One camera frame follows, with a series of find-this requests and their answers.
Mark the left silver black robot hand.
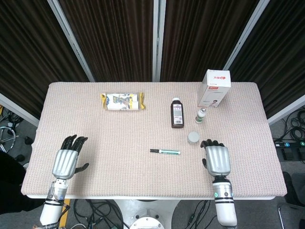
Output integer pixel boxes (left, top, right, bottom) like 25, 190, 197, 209
51, 135, 90, 179

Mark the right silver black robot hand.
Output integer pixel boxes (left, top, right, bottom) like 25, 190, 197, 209
200, 139, 232, 177

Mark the green white marker pen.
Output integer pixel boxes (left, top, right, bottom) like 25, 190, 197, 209
150, 148, 181, 156

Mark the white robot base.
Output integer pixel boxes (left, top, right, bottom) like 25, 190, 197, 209
113, 199, 180, 229

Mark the white round jar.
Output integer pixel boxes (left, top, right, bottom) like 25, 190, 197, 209
187, 131, 201, 146

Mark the small white green drink bottle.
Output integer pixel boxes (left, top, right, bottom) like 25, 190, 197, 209
194, 107, 207, 125

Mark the yellow floor tape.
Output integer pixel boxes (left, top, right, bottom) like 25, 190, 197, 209
59, 199, 71, 228

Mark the brown medicine bottle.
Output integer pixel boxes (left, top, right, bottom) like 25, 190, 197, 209
170, 97, 185, 130

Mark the chrome stool base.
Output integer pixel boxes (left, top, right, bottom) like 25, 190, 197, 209
0, 126, 17, 154

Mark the tall white carton box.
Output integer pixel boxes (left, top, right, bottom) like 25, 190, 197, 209
196, 69, 232, 108

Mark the beige woven tablecloth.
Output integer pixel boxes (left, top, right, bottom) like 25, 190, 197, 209
20, 82, 288, 199

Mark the black foot pedal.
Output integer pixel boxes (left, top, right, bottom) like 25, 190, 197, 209
282, 148, 296, 161

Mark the black chair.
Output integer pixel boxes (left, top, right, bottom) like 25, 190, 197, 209
277, 171, 305, 229

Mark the yellow white roll package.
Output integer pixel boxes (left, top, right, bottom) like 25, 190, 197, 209
100, 92, 146, 112

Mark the dark ribbed partition panel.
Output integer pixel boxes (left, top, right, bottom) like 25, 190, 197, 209
160, 0, 261, 83
229, 0, 305, 119
58, 0, 154, 83
0, 0, 90, 120

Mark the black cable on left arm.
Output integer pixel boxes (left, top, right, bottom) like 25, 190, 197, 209
61, 201, 71, 217

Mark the black floor cable bundle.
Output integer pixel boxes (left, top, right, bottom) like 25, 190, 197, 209
177, 199, 216, 229
274, 108, 305, 144
73, 199, 125, 229

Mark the aluminium partition rail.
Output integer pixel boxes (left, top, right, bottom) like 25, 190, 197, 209
266, 94, 305, 126
0, 92, 40, 127

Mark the aluminium partition post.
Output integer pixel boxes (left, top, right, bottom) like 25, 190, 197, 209
152, 0, 167, 83
223, 0, 271, 72
47, 0, 96, 83

